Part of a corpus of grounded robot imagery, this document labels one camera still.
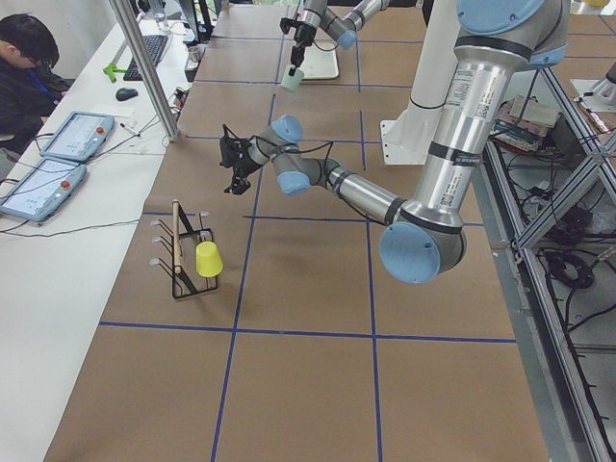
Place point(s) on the upper teach pendant tablet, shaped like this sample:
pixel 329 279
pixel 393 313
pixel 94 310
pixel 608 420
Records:
pixel 79 137

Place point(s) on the metal cup on desk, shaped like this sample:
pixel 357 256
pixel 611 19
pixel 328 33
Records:
pixel 193 54

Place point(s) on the black marker pen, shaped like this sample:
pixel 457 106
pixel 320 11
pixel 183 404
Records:
pixel 130 130

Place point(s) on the aluminium frame post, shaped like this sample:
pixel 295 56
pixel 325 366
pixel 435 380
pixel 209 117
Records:
pixel 132 33

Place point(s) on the green plastic tool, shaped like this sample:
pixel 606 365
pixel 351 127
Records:
pixel 111 70

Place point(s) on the lower teach pendant tablet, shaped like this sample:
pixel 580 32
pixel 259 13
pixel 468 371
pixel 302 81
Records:
pixel 40 194

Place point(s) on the teach pendant tablet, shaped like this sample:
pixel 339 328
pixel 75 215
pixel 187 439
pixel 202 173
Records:
pixel 79 137
pixel 40 194

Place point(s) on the stack of books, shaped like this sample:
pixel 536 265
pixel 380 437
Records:
pixel 524 124

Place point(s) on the white bear print tray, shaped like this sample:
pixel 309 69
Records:
pixel 320 62

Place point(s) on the person in black jacket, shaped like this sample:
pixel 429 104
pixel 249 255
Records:
pixel 30 90

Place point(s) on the black computer mouse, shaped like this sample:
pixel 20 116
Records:
pixel 124 94

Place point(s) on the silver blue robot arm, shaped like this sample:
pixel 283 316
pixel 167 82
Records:
pixel 423 236
pixel 316 15

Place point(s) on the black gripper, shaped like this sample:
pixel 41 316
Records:
pixel 301 35
pixel 241 166

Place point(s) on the black wire cup rack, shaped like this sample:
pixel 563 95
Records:
pixel 180 239

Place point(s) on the light green cup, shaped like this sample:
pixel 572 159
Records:
pixel 292 78

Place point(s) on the yellow cup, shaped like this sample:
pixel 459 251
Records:
pixel 208 261

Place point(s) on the aluminium frame side rack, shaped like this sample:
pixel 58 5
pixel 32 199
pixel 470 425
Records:
pixel 550 214

